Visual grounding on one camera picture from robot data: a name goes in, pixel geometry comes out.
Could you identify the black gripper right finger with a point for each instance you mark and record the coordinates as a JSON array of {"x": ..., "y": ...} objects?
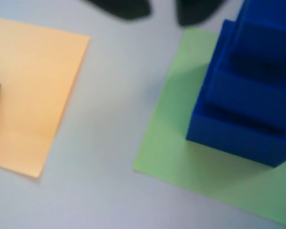
[{"x": 195, "y": 12}]

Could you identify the tiny blue cube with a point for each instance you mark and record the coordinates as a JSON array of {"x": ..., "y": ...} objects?
[{"x": 267, "y": 43}]

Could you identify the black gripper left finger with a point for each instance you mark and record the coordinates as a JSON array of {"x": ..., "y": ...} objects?
[{"x": 126, "y": 8}]

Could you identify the green paper square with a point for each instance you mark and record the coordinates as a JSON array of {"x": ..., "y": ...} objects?
[{"x": 169, "y": 143}]

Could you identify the large blue cube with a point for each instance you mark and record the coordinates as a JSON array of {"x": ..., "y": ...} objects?
[{"x": 236, "y": 148}]

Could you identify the orange paper square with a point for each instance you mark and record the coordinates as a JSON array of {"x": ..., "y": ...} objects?
[{"x": 33, "y": 95}]

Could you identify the small blue cube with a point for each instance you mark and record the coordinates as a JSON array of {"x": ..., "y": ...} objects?
[{"x": 252, "y": 95}]

